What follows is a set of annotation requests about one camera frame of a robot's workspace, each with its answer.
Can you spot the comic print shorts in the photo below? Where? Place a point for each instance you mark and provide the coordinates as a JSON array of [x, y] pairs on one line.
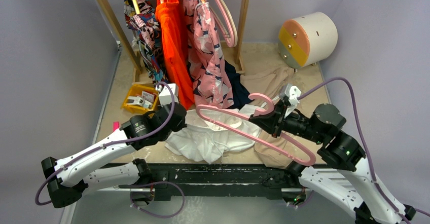
[[141, 19]]

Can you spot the pink shark print shorts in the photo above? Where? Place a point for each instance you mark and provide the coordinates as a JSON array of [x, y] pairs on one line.
[[206, 63]]

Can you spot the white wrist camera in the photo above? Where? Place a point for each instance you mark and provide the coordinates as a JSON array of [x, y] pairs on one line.
[[289, 96], [164, 94]]

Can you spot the yellow plastic bin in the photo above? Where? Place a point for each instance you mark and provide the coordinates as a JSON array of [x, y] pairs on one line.
[[148, 93]]

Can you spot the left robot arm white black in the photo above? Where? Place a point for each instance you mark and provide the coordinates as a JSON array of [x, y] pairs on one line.
[[69, 179]]

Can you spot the wooden clothes rack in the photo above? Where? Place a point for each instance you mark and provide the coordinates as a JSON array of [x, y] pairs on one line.
[[234, 54]]

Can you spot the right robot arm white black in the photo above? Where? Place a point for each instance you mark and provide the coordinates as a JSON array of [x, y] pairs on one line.
[[369, 201]]

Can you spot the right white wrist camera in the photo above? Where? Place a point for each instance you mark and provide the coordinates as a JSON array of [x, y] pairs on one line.
[[289, 96]]

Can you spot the beige shorts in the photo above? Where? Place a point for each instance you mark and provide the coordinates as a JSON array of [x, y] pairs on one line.
[[269, 83]]

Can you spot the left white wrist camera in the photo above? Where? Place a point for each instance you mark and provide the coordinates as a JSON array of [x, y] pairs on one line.
[[164, 94]]

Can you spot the white item in bin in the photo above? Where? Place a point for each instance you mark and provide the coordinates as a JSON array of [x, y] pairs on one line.
[[138, 101]]

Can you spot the white shorts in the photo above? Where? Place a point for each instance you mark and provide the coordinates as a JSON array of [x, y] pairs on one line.
[[204, 141]]

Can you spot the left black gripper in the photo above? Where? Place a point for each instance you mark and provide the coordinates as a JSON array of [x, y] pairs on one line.
[[181, 125]]

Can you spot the round white drawer cabinet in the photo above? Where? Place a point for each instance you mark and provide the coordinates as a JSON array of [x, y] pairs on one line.
[[307, 39]]

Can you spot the pink wooden hanger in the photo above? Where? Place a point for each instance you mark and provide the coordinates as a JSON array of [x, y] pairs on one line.
[[260, 112], [227, 28]]

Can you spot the pink plastic clip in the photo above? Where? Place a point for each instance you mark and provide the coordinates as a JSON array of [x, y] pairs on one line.
[[116, 125]]

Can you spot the orange mesh shorts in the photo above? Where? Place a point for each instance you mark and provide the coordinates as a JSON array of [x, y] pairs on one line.
[[174, 43]]

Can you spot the navy blue shorts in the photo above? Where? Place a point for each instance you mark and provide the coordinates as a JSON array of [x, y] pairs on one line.
[[240, 93]]

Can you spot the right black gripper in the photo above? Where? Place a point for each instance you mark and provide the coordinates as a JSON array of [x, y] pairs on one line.
[[277, 118]]

